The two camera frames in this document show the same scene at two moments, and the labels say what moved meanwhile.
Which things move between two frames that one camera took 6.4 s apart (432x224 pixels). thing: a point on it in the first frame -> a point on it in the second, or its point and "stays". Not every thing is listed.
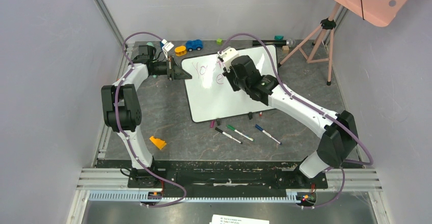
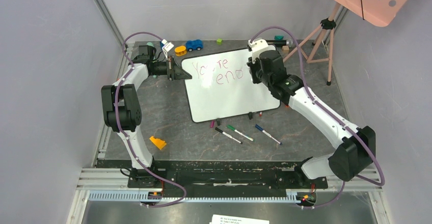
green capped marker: x=242 y=134 stays
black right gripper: x=228 y=75 -> x=253 y=70
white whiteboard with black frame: x=210 y=95 stays
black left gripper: x=175 y=71 stays
